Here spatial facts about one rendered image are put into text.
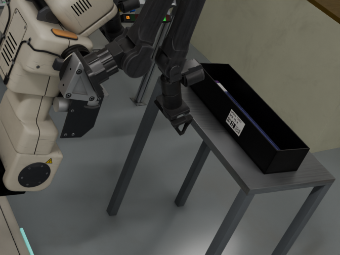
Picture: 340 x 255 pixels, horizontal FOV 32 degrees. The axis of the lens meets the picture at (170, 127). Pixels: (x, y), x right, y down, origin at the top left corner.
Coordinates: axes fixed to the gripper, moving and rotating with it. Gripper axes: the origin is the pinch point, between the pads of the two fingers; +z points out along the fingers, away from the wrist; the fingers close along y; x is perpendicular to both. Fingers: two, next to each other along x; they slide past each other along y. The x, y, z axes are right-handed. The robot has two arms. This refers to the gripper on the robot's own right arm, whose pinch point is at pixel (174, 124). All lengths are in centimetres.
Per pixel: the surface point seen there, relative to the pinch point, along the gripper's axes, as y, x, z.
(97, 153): 100, 3, 109
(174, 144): 102, -45, 133
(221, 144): 10.6, -23.4, 33.7
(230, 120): 19, -33, 33
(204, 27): 218, -135, 156
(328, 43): 112, -167, 116
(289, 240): -13, -41, 82
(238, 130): 13.2, -32.5, 33.5
